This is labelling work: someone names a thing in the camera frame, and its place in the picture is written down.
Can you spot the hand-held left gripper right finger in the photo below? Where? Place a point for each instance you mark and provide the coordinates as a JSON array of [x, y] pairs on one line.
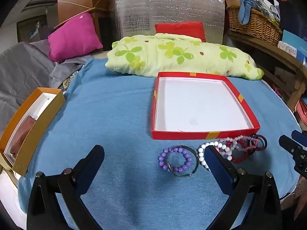
[[217, 170]]

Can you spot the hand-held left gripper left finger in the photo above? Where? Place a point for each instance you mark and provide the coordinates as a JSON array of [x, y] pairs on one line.
[[87, 175]]

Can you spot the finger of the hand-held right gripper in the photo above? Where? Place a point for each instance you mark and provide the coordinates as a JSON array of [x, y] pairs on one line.
[[289, 143], [298, 136]]

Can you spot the dark bangle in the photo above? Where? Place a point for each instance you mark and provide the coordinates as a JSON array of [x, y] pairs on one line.
[[265, 143]]

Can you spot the silver bangle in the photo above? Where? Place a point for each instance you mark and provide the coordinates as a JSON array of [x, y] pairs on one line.
[[181, 175]]

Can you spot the red cardboard box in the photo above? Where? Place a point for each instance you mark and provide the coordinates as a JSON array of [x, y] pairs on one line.
[[203, 105]]

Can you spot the blue blanket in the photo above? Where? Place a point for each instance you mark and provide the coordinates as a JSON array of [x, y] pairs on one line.
[[115, 124]]

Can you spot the orange cardboard box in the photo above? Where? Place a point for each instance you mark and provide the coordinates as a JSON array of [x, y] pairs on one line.
[[38, 134]]

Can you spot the brown pouch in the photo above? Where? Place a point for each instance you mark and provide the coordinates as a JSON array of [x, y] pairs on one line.
[[22, 136]]

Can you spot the wooden shelf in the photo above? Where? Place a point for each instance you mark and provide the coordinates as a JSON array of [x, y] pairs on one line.
[[275, 55]]

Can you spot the blue and white carton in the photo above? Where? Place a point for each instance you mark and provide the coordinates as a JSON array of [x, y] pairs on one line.
[[293, 43]]

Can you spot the wicker basket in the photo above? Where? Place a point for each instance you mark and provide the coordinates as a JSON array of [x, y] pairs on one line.
[[256, 26]]

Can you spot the grey sheet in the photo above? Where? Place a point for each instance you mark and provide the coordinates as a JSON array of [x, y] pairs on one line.
[[24, 71]]

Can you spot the green leaf-print pillow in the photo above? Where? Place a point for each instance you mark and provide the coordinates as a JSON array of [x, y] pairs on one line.
[[168, 52]]

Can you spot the blue cloth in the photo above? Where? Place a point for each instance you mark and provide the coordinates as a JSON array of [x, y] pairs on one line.
[[247, 9]]

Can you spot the magenta pillow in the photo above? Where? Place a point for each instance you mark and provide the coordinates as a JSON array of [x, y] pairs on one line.
[[74, 37]]

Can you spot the red pillow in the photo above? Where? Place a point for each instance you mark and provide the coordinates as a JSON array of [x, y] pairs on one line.
[[182, 30]]

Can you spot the wooden chair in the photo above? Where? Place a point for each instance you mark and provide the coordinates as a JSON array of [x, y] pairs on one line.
[[98, 14]]

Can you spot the silver foil panel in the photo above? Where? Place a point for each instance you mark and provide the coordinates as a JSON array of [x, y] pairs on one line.
[[168, 7]]

